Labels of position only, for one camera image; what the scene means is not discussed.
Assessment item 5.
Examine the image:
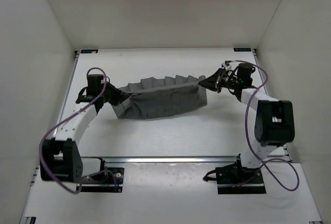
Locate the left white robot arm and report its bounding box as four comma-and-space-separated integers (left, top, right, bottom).
39, 82, 131, 183

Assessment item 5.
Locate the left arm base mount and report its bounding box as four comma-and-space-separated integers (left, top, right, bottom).
81, 159, 125, 193

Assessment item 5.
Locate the grey pleated skirt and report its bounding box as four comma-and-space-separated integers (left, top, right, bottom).
112, 75, 207, 120

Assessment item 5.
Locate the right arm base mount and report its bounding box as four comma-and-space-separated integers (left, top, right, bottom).
203, 164, 266, 195

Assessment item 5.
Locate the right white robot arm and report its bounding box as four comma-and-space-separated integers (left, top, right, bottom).
199, 63, 295, 183

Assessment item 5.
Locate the aluminium front rail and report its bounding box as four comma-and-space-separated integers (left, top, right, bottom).
104, 156, 236, 163

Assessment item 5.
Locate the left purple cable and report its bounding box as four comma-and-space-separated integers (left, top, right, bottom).
38, 67, 119, 195

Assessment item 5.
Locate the right blue corner label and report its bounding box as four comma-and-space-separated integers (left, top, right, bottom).
233, 48, 251, 52

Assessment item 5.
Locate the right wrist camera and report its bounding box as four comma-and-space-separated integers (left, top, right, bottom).
236, 63, 255, 84

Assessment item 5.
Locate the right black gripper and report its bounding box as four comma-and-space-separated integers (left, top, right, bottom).
199, 68, 240, 94

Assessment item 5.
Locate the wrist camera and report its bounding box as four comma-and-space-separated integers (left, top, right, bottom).
86, 74, 108, 95
236, 63, 255, 84

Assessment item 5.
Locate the blue corner label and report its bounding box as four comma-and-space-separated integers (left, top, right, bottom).
80, 49, 98, 54
233, 48, 251, 52

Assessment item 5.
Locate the left blue corner label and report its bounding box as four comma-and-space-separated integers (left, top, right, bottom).
80, 49, 98, 54

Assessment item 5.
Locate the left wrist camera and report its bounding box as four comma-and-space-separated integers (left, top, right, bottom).
86, 74, 108, 95

